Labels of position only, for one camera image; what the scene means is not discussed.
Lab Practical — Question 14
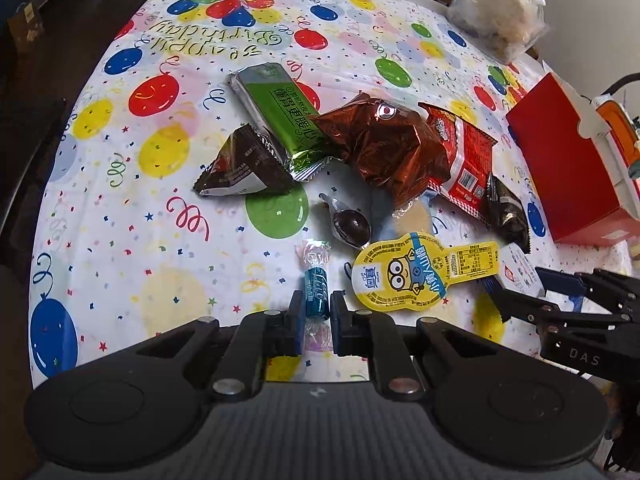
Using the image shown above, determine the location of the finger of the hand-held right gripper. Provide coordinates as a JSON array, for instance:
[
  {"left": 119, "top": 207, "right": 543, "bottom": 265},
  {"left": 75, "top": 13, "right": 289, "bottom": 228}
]
[
  {"left": 479, "top": 280, "right": 633, "bottom": 330},
  {"left": 536, "top": 266, "right": 640, "bottom": 312}
]

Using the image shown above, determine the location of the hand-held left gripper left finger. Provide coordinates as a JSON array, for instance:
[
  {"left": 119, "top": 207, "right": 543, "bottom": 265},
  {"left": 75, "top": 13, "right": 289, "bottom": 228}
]
[{"left": 134, "top": 290, "right": 307, "bottom": 403}]

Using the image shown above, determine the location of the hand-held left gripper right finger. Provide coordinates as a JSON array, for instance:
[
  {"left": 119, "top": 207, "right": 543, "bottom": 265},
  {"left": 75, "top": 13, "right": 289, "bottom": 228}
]
[{"left": 330, "top": 290, "right": 502, "bottom": 403}]

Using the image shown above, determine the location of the blue candy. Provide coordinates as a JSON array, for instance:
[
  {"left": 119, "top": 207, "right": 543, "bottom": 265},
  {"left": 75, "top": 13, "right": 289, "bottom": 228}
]
[{"left": 297, "top": 240, "right": 333, "bottom": 351}]

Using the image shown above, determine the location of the small white snack packet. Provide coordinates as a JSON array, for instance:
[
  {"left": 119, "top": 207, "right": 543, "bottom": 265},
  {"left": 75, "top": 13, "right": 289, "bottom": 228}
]
[{"left": 492, "top": 242, "right": 546, "bottom": 298}]

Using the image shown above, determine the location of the silver chocolate blister pack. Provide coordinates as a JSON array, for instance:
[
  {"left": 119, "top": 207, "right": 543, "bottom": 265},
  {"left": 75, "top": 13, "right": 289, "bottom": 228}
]
[{"left": 318, "top": 192, "right": 373, "bottom": 248}]

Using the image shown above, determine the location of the red cardboard box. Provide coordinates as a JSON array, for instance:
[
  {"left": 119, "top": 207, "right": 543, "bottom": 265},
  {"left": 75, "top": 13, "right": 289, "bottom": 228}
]
[{"left": 505, "top": 71, "right": 640, "bottom": 247}]

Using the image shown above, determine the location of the red snack packet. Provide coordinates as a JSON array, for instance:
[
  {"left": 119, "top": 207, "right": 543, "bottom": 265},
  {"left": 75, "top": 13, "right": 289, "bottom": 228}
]
[{"left": 417, "top": 102, "right": 498, "bottom": 231}]

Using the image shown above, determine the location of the yellow cartoon jelly cup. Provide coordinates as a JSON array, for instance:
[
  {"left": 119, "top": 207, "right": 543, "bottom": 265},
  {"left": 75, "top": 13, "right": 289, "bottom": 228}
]
[{"left": 351, "top": 231, "right": 501, "bottom": 313}]

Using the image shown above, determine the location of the small black snack packet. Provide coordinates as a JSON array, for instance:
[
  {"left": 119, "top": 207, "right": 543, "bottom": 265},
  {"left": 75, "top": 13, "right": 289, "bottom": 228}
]
[{"left": 486, "top": 174, "right": 531, "bottom": 253}]

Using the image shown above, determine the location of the dark triangular snack packet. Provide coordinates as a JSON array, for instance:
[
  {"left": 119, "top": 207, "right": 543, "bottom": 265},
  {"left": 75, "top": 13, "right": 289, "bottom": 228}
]
[{"left": 192, "top": 125, "right": 296, "bottom": 197}]

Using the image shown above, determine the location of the balloon print tablecloth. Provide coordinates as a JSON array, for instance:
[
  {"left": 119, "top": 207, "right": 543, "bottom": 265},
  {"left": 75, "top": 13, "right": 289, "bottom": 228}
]
[{"left": 27, "top": 0, "right": 640, "bottom": 397}]

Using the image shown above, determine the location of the brown foil snack packet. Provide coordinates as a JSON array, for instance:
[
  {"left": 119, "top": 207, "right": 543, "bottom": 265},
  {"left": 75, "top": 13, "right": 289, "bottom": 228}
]
[{"left": 312, "top": 92, "right": 451, "bottom": 218}]

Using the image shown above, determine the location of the green snack packet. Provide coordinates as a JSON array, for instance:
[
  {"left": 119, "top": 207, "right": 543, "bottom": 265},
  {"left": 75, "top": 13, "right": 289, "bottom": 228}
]
[{"left": 229, "top": 62, "right": 333, "bottom": 183}]

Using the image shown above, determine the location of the clear plastic bag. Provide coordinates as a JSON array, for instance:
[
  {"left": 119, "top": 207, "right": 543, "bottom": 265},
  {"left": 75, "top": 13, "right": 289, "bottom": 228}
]
[{"left": 446, "top": 0, "right": 548, "bottom": 63}]

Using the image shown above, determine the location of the dark chair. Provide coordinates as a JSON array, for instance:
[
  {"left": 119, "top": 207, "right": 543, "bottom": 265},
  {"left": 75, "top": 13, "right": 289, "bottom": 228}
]
[{"left": 0, "top": 97, "right": 68, "bottom": 261}]

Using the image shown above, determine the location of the brown cardboard box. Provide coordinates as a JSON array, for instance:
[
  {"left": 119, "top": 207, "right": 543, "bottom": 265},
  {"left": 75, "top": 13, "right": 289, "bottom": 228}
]
[{"left": 8, "top": 5, "right": 47, "bottom": 57}]

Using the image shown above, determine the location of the black cable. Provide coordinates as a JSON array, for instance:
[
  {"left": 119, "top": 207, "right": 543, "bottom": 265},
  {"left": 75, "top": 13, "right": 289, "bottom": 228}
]
[{"left": 601, "top": 72, "right": 640, "bottom": 98}]

